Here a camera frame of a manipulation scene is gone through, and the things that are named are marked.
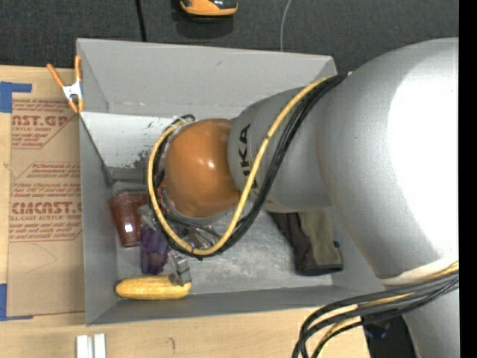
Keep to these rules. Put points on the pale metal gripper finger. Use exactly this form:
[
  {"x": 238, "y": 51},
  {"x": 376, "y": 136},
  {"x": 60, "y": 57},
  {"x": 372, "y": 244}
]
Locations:
[
  {"x": 181, "y": 270},
  {"x": 148, "y": 219}
]

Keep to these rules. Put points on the red translucent cup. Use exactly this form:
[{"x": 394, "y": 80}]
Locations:
[{"x": 126, "y": 215}]

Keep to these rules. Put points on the yellow toy corn cob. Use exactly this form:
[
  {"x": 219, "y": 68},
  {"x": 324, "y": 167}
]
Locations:
[{"x": 149, "y": 288}]

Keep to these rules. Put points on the brown cardboard board red print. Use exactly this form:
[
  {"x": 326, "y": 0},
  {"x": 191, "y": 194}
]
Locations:
[{"x": 41, "y": 244}]

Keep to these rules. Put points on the brown and olive cloth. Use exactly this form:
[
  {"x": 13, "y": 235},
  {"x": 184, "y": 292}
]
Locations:
[{"x": 313, "y": 244}]

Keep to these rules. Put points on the grey metal bin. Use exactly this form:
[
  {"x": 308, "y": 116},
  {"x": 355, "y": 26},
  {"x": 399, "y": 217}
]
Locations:
[{"x": 231, "y": 80}]

